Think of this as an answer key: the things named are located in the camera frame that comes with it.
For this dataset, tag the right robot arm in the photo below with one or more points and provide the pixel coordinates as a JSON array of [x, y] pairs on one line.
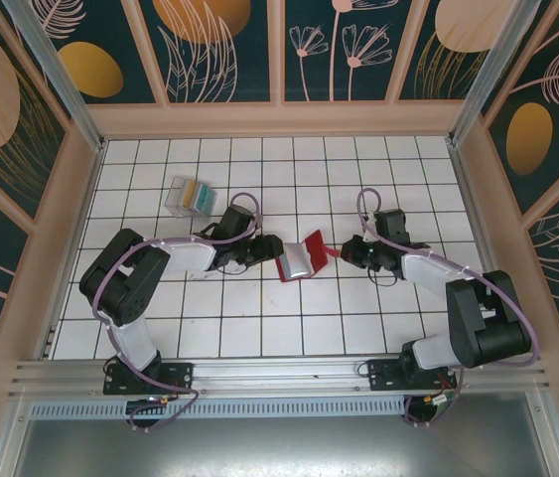
[[477, 318]]

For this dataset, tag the grey metal sheet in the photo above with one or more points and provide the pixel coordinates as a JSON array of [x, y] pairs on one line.
[[279, 447]]

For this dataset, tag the clear acrylic card stand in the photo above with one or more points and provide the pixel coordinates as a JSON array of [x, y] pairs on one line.
[[176, 196]]

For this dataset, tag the red card holder wallet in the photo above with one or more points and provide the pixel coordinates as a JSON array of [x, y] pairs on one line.
[[316, 246]]

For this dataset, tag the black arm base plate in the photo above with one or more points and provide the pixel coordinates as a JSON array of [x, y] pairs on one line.
[[383, 375], [180, 378]]

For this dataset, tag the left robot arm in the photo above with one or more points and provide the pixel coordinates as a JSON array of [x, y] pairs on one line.
[[130, 278]]

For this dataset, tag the thin plain credit card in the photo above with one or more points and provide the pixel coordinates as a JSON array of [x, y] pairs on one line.
[[195, 193]]

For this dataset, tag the aluminium corner post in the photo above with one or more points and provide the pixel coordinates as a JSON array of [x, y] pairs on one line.
[[492, 74], [58, 74]]

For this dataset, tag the aluminium mounting rail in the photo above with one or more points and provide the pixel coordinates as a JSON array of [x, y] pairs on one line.
[[279, 372]]

